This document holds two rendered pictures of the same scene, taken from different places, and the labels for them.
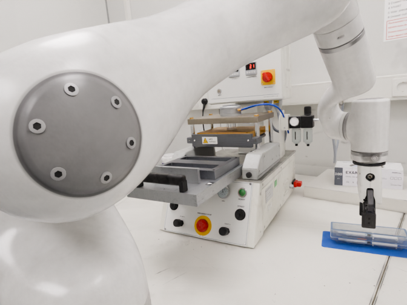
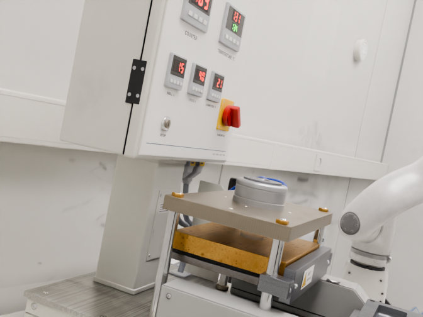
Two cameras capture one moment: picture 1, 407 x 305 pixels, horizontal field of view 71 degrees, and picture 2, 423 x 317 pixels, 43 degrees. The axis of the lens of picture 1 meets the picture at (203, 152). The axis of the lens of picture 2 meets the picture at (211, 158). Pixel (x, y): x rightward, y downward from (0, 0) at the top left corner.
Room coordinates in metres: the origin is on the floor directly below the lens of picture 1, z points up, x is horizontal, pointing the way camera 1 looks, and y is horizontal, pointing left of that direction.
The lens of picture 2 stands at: (1.24, 0.68, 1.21)
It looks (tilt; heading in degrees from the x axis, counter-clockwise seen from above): 3 degrees down; 263
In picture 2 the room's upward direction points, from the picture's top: 11 degrees clockwise
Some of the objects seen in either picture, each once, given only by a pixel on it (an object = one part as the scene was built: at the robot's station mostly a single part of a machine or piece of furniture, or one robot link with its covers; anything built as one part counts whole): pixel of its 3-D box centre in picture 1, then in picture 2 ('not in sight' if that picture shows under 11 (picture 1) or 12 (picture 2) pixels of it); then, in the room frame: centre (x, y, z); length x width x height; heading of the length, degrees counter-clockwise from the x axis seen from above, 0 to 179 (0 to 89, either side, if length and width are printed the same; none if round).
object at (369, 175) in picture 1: (367, 178); (363, 284); (0.72, -0.43, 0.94); 0.10 x 0.08 x 0.11; 155
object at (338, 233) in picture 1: (367, 233); not in sight; (0.72, -0.43, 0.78); 0.18 x 0.06 x 0.02; 65
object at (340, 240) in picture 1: (367, 239); not in sight; (0.72, -0.43, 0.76); 0.18 x 0.06 x 0.02; 65
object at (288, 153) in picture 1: (237, 161); (214, 313); (1.09, -0.13, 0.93); 0.46 x 0.35 x 0.01; 149
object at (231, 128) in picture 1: (233, 127); (254, 232); (1.05, -0.12, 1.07); 0.22 x 0.17 x 0.10; 59
